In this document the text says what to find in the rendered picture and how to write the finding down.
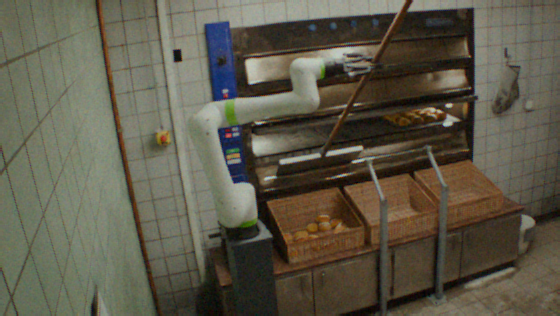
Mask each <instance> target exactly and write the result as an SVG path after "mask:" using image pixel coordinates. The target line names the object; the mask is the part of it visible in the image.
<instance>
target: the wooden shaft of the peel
mask: <svg viewBox="0 0 560 316"><path fill-rule="evenodd" d="M413 1H414V0H405V1H404V2H403V3H404V4H403V5H402V7H401V8H400V10H399V13H398V14H397V16H396V17H395V19H394V22H393V24H392V25H391V26H390V28H389V31H388V32H387V34H386V36H385V38H384V39H383V40H382V41H383V42H382V44H381V46H380V47H379V48H378V50H377V52H376V55H375V57H374V58H373V59H372V61H371V63H370V64H375V63H379V60H380V59H381V57H382V56H383V54H384V52H385V51H386V48H387V46H388V45H389V43H390V41H392V37H393V36H394V34H395V33H396V32H397V30H398V29H397V28H398V27H399V26H400V24H401V23H402V21H403V19H404V17H405V15H406V14H407V11H408V9H409V8H410V7H411V5H412V2H413ZM369 72H370V73H369V74H367V75H364V76H363V78H362V79H361V81H360V82H359V85H358V87H357V89H356V91H355V92H354V94H353V96H352V97H351V98H350V100H349V102H348V104H347V105H346V109H345V111H344V112H343V114H342V116H341V118H340V119H339V120H338V122H337V124H336V126H335V127H334V129H333V131H332V133H331V134H330V136H329V138H328V140H327V143H326V145H325V147H324V150H326V151H328V148H329V147H330V145H331V143H332V141H333V140H334V138H335V136H336V135H337V133H338V131H339V130H340V128H341V126H342V125H343V123H344V121H346V119H347V117H348V114H349V112H350V110H351V109H352V107H353V105H354V104H355V102H356V100H357V99H358V98H359V96H360V95H361V91H362V90H363V88H364V86H365V85H366V83H367V82H368V81H369V79H370V77H371V74H372V72H373V70H370V71H369Z"/></svg>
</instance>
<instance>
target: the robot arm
mask: <svg viewBox="0 0 560 316"><path fill-rule="evenodd" d="M346 58H354V59H346ZM373 58H374V57H372V56H366V55H365V54H364V55H363V53H359V52H355V53H347V52H343V54H342V58H336V59H334V58H332V57H321V58H312V59H310V58H298V59H296V60H294V61H293V62H292V63H291V65H290V67H289V75H290V79H291V83H292V87H293V91H292V92H289V93H282V94H277V95H271V96H264V97H255V98H236V99H231V100H223V101H216V102H210V103H207V104H206V105H205V106H204V107H203V109H202V110H201V111H199V112H197V113H195V114H193V115H192V116H191V117H190V118H189V119H188V121H187V124H186V129H187V132H188V134H189V136H190V138H191V140H192V142H193V144H194V146H195V148H196V151H197V153H198V154H199V159H200V161H201V164H202V166H203V169H204V172H205V174H206V177H207V180H208V183H209V186H210V189H211V193H212V196H213V201H214V205H215V209H216V214H217V218H218V220H219V222H220V223H221V224H222V226H223V228H222V230H220V232H219V233H212V234H208V237H209V239H212V238H215V237H219V236H221V237H222V238H224V237H226V238H227V240H229V241H234V239H242V240H243V239H248V240H251V239H254V238H256V237H258V236H259V234H260V233H261V228H260V226H259V225H258V223H257V211H256V202H255V194H254V189H253V187H252V185H251V184H248V183H239V184H235V185H234V184H233V182H232V180H231V177H230V174H229V172H228V169H227V166H226V163H225V160H224V157H223V154H222V151H221V147H220V146H221V144H220V140H219V135H218V131H217V129H219V128H224V127H229V126H233V125H238V124H241V125H242V124H245V123H248V122H251V121H254V120H258V119H262V118H267V117H272V116H278V115H286V114H296V113H307V114H311V113H313V112H315V111H316V110H317V109H318V107H319V105H320V97H319V93H318V89H317V83H316V81H317V80H318V79H325V78H333V77H335V75H343V74H346V75H349V76H350V78H351V79H354V78H355V77H359V76H363V75H367V74H369V73H370V72H369V71H370V70H376V68H381V67H382V65H383V63H375V64H369V65H368V66H359V65H355V63H359V62H362V61H365V63H366V62H371V61H372V59H373ZM352 63H353V64H352ZM351 71H357V72H355V73H354V72H353V73H350V72H351Z"/></svg>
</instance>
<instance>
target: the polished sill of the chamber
mask: <svg viewBox="0 0 560 316"><path fill-rule="evenodd" d="M466 126H468V121H465V120H459V121H455V122H450V123H445V124H441V123H440V124H435V125H431V126H425V127H420V128H415V129H410V130H405V131H400V132H396V131H395V132H389V133H384V134H379V135H374V136H369V137H363V138H358V139H352V140H347V141H342V142H336V143H331V145H330V147H329V148H328V152H330V151H336V150H341V149H347V148H352V147H357V146H362V145H368V144H372V143H378V142H383V141H388V140H393V139H398V138H403V137H408V136H413V135H423V134H428V133H432V132H438V131H442V130H447V129H452V128H457V127H460V128H461V127H466ZM324 146H325V145H320V146H315V147H309V148H303V149H298V150H293V151H288V152H286V151H282V152H276V153H271V154H265V155H259V156H254V163H255V164H260V163H266V162H272V161H277V160H282V159H288V158H293V157H298V156H304V155H309V154H315V153H320V151H321V149H322V148H323V147H324Z"/></svg>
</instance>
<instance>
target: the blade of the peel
mask: <svg viewBox="0 0 560 316"><path fill-rule="evenodd" d="M362 151H363V148H362V146H359V147H354V148H349V149H343V150H338V151H332V152H328V153H327V155H326V156H321V155H320V153H316V154H310V155H304V156H299V157H293V158H288V159H282V160H280V161H279V165H278V168H277V171H276V174H275V175H280V174H285V173H291V172H295V171H300V170H305V169H311V168H316V167H321V166H327V165H331V164H336V163H342V162H347V161H352V160H355V159H356V158H357V157H358V155H359V154H360V153H361V152H362ZM351 166H352V165H351ZM351 166H346V167H340V168H335V169H330V170H326V171H321V172H315V173H310V174H305V175H300V176H294V177H290V178H285V179H280V180H274V181H273V184H272V186H274V185H279V184H284V183H290V182H294V181H299V180H305V179H310V178H315V177H321V176H326V175H330V174H336V173H341V172H346V171H348V170H349V169H350V167H351Z"/></svg>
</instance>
